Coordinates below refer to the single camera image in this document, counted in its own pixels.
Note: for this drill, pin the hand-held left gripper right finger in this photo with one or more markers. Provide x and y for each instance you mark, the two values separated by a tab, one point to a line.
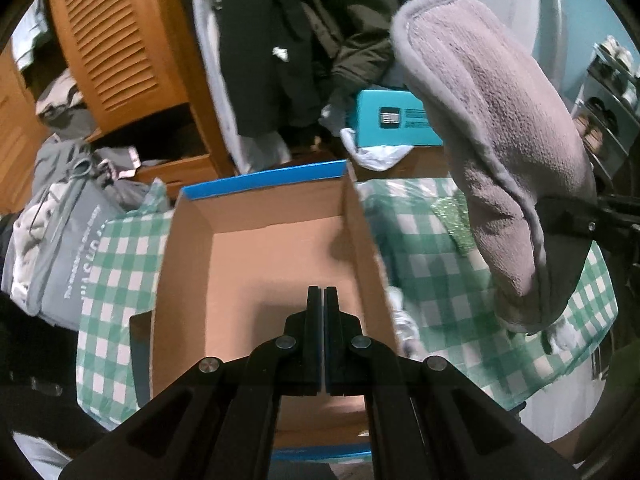
332	310

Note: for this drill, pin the grey clothes in wardrobe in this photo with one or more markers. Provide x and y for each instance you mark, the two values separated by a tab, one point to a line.
65	105

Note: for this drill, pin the hanging black coat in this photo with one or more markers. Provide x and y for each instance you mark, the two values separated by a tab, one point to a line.
260	50

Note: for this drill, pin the metal shoe rack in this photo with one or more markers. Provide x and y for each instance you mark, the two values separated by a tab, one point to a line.
600	125

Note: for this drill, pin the wooden wardrobe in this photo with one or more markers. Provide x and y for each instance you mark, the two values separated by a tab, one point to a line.
200	160

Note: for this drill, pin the white cloth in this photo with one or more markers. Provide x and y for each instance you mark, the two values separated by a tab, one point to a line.
40	457

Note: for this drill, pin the green sparkly sponge cloth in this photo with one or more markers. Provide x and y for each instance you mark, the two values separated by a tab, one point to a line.
457	225

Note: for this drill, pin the white folded clothes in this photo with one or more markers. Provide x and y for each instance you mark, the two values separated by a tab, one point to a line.
30	35

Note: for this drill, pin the louvered wooden wardrobe door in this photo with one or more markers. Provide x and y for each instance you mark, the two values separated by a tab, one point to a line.
115	45

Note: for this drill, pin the dark cloth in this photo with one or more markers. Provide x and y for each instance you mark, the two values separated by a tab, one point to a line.
35	350

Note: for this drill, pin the hanging white garment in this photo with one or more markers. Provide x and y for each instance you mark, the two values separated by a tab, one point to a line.
210	60

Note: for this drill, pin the green checkered tablecloth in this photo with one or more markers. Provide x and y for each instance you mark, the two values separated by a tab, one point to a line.
440	280

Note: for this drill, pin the teal cardboard box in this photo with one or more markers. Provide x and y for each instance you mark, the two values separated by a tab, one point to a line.
370	120

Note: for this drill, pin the pile of grey clothes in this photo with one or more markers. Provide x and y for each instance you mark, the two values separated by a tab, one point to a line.
115	180

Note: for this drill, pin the narrow louvered wooden door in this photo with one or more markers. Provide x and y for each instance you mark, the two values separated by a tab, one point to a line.
15	130

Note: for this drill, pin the grey fleece cloth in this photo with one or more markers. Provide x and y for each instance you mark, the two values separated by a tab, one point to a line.
490	135

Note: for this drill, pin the hanging dark olive jacket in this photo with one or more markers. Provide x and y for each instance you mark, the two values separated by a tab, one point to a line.
355	25

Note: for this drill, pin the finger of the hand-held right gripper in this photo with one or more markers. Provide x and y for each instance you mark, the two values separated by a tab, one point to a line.
570	219

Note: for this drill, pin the grey printed tote bag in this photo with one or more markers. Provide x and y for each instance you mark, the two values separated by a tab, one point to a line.
70	255

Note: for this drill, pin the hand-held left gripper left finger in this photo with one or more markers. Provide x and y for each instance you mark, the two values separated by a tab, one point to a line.
314	310

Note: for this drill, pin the green patterned white packet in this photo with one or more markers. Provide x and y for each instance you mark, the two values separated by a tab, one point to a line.
405	320

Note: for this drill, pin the cardboard box with blue rim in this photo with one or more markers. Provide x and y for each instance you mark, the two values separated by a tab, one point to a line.
260	270

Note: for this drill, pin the white plastic bag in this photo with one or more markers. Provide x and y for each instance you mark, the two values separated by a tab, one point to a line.
375	155

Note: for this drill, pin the white shoes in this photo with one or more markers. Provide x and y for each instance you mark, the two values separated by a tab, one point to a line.
615	52

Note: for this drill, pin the brown cardboard box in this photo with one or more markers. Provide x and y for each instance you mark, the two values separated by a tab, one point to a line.
425	162

